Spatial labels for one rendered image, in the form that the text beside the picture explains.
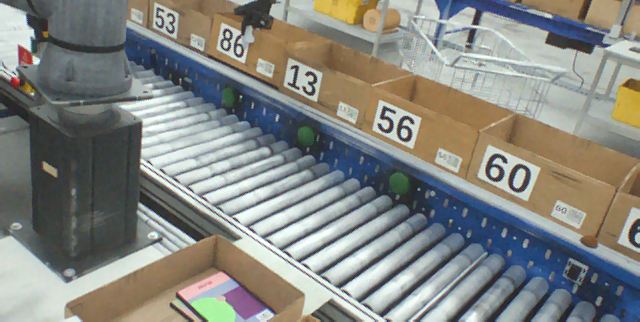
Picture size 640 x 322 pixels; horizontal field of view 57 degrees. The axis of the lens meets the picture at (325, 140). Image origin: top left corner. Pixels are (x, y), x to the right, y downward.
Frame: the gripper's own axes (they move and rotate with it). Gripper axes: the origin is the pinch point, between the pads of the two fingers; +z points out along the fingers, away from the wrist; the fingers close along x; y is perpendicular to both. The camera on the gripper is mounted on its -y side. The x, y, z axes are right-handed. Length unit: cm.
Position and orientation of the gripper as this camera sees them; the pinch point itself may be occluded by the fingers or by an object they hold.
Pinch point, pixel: (244, 45)
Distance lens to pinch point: 230.1
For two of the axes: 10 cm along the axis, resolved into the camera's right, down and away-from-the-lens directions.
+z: -3.1, 9.2, 2.4
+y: 7.7, 3.9, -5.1
